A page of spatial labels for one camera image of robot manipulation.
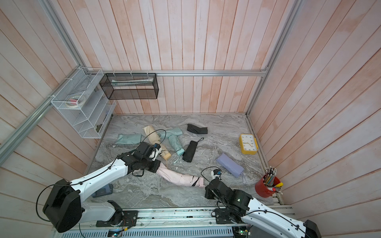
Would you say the mint green sleeve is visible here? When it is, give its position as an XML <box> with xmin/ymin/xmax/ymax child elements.
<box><xmin>157</xmin><ymin>128</ymin><xmax>183</xmax><ymax>140</ymax></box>
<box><xmin>115</xmin><ymin>134</ymin><xmax>141</xmax><ymax>145</ymax></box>

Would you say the lavender umbrella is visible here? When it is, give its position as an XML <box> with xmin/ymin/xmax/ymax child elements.
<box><xmin>217</xmin><ymin>153</ymin><xmax>244</xmax><ymax>178</ymax></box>

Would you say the mint green umbrella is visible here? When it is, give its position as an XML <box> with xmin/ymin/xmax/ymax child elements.
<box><xmin>168</xmin><ymin>135</ymin><xmax>185</xmax><ymax>156</ymax></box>

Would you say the black umbrella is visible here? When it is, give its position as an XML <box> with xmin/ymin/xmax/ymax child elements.
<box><xmin>183</xmin><ymin>137</ymin><xmax>204</xmax><ymax>163</ymax></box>

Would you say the black sleeve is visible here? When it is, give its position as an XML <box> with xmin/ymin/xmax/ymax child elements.
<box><xmin>187</xmin><ymin>124</ymin><xmax>208</xmax><ymax>134</ymax></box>

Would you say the beige umbrella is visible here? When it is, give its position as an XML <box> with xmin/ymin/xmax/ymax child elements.
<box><xmin>159</xmin><ymin>149</ymin><xmax>172</xmax><ymax>161</ymax></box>

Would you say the pink umbrella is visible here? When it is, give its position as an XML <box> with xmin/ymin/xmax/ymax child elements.
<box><xmin>178</xmin><ymin>175</ymin><xmax>205</xmax><ymax>187</ymax></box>

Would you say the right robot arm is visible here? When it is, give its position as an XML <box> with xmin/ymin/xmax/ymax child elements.
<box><xmin>205</xmin><ymin>178</ymin><xmax>321</xmax><ymax>238</ymax></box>

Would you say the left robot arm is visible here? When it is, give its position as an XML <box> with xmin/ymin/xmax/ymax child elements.
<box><xmin>43</xmin><ymin>142</ymin><xmax>162</xmax><ymax>233</ymax></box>

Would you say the red pen holder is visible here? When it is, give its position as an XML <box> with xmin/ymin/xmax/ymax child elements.
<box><xmin>255</xmin><ymin>167</ymin><xmax>283</xmax><ymax>198</ymax></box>

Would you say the blue phone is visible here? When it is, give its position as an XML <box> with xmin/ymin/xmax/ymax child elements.
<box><xmin>91</xmin><ymin>184</ymin><xmax>113</xmax><ymax>198</ymax></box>

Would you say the yellow alarm clock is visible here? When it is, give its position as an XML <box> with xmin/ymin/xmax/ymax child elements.
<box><xmin>239</xmin><ymin>134</ymin><xmax>258</xmax><ymax>155</ymax></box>

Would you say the black mesh basket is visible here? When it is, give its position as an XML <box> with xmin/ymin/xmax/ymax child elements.
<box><xmin>100</xmin><ymin>73</ymin><xmax>159</xmax><ymax>100</ymax></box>

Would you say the tape roll on shelf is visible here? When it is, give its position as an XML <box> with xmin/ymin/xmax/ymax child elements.
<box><xmin>65</xmin><ymin>95</ymin><xmax>86</xmax><ymax>109</ymax></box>

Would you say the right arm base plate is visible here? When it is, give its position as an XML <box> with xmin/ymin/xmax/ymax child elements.
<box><xmin>213</xmin><ymin>208</ymin><xmax>254</xmax><ymax>225</ymax></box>

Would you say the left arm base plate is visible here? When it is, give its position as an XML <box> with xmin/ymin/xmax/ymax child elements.
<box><xmin>96</xmin><ymin>210</ymin><xmax>138</xmax><ymax>228</ymax></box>

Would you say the white wire shelf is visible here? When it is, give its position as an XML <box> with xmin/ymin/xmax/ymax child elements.
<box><xmin>51</xmin><ymin>67</ymin><xmax>116</xmax><ymax>139</ymax></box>

